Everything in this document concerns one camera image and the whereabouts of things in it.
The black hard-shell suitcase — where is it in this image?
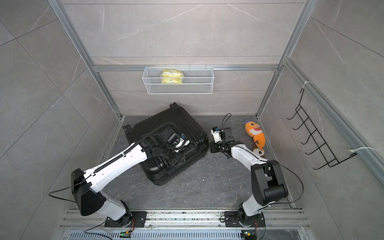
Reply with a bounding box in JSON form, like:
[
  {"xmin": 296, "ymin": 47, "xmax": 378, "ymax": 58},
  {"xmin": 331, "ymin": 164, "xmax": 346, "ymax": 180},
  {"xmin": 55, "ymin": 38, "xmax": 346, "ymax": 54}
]
[{"xmin": 123, "ymin": 103, "xmax": 209, "ymax": 186}]

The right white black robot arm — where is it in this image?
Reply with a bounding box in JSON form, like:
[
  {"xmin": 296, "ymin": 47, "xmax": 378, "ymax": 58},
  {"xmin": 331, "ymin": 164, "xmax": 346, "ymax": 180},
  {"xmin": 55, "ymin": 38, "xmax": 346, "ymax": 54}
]
[{"xmin": 210, "ymin": 141, "xmax": 304, "ymax": 227}]

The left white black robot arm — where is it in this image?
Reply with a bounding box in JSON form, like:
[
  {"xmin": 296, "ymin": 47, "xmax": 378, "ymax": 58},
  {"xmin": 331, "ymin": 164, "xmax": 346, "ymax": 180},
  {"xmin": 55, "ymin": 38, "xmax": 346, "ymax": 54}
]
[{"xmin": 69, "ymin": 122, "xmax": 192, "ymax": 227}]

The orange shark plush toy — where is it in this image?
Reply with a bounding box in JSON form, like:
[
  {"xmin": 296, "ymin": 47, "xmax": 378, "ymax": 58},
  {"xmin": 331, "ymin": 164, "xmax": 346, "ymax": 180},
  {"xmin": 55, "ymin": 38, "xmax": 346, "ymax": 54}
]
[{"xmin": 245, "ymin": 120, "xmax": 266, "ymax": 158}]

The yellow packet in basket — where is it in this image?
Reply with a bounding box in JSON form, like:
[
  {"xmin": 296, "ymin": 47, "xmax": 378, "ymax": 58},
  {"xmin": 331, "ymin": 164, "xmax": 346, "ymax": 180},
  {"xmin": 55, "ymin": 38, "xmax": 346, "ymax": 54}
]
[{"xmin": 161, "ymin": 69, "xmax": 185, "ymax": 84}]

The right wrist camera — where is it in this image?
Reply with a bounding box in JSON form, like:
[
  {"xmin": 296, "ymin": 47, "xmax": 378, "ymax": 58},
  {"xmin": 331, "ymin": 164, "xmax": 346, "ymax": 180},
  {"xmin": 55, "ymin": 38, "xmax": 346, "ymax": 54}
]
[{"xmin": 211, "ymin": 127, "xmax": 235, "ymax": 143}]

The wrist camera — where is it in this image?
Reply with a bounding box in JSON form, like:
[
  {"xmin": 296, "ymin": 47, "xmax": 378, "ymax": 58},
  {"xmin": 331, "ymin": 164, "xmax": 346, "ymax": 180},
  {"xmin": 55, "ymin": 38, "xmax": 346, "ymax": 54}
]
[
  {"xmin": 160, "ymin": 128, "xmax": 189, "ymax": 150},
  {"xmin": 211, "ymin": 127, "xmax": 235, "ymax": 143}
]

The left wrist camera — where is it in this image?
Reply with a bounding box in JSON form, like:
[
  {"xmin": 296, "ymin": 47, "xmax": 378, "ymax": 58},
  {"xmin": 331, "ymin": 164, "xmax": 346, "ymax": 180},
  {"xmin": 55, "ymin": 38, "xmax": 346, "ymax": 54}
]
[{"xmin": 160, "ymin": 128, "xmax": 189, "ymax": 150}]

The white wire mesh basket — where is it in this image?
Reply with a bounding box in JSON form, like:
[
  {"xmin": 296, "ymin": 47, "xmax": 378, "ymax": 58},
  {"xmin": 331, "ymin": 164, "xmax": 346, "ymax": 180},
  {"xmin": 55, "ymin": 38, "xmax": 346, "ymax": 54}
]
[{"xmin": 142, "ymin": 67, "xmax": 215, "ymax": 95}]

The black wire hook rack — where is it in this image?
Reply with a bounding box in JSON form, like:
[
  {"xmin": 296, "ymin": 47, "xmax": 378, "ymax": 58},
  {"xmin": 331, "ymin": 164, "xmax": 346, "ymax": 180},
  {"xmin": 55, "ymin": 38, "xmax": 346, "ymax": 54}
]
[{"xmin": 287, "ymin": 89, "xmax": 358, "ymax": 170}]

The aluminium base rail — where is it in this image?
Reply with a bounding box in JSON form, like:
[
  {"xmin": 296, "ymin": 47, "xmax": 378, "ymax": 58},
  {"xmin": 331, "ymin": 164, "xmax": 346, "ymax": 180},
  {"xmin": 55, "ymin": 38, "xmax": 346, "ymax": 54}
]
[{"xmin": 54, "ymin": 209, "xmax": 314, "ymax": 240}]

